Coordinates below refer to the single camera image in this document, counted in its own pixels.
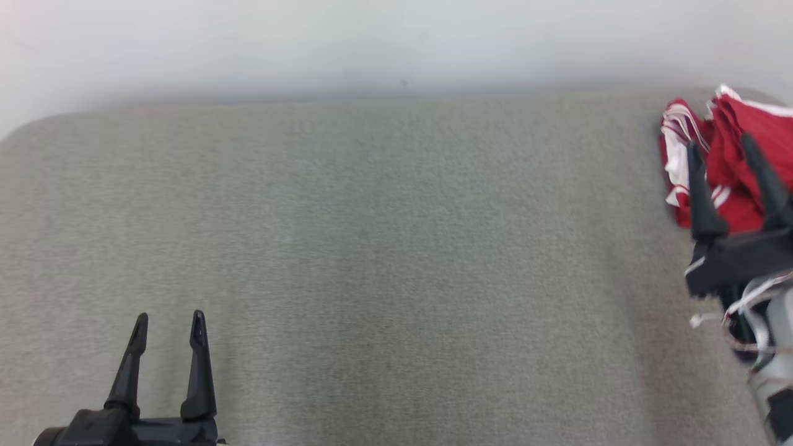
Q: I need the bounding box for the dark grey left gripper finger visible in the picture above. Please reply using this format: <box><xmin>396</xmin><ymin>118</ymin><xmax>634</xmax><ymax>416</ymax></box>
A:
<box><xmin>181</xmin><ymin>310</ymin><xmax>217</xmax><ymax>423</ymax></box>
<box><xmin>104</xmin><ymin>313</ymin><xmax>149</xmax><ymax>419</ymax></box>

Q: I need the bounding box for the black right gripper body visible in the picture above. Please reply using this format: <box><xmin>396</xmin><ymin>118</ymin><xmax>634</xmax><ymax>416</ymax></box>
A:
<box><xmin>685</xmin><ymin>226</ymin><xmax>793</xmax><ymax>298</ymax></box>

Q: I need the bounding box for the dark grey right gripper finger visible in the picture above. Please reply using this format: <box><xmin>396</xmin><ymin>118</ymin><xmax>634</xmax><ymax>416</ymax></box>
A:
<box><xmin>742</xmin><ymin>133</ymin><xmax>793</xmax><ymax>231</ymax></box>
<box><xmin>686</xmin><ymin>141</ymin><xmax>729</xmax><ymax>243</ymax></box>

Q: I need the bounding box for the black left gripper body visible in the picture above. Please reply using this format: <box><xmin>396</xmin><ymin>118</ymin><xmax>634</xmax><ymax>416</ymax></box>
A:
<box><xmin>34</xmin><ymin>408</ymin><xmax>227</xmax><ymax>446</ymax></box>

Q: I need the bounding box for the red jersey with striped trim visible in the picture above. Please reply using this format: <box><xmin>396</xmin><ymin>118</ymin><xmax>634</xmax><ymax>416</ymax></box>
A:
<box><xmin>658</xmin><ymin>98</ymin><xmax>714</xmax><ymax>229</ymax></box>

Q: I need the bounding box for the red shirt with white trim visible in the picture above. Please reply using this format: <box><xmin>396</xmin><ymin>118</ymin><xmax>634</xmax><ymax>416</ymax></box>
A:
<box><xmin>705</xmin><ymin>85</ymin><xmax>793</xmax><ymax>235</ymax></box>

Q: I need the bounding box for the thin white arm wire bundle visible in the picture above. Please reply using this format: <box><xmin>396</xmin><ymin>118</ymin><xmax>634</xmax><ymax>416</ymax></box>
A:
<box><xmin>689</xmin><ymin>273</ymin><xmax>793</xmax><ymax>372</ymax></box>

